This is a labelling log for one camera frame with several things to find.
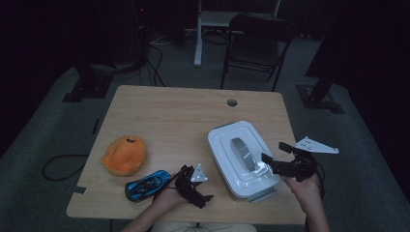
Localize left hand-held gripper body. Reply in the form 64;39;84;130
175;163;209;209

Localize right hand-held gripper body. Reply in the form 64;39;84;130
279;136;339;183

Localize white box lid grey handle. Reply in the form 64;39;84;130
207;120;282;199

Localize translucent grey storage box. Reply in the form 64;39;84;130
248;188;278;204

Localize blue toy car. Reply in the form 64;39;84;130
124;170;172;204

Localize orange plush toy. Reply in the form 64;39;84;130
101;134;149;177

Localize person's right hand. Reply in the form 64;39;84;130
283;173;323;209

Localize person's left hand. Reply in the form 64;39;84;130
154;180;189;212

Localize black stand base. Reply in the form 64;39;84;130
62;62;114;103
296;64;345;114

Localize black folding chair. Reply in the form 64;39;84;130
220;13;296;92

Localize right hand-held gripper cable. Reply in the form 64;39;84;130
313;162;327;200

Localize black background floor cables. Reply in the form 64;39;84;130
138;32;167;87

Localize black floor cable loop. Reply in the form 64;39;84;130
42;154;90;182

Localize white metal desk frame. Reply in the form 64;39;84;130
193;0;281;68

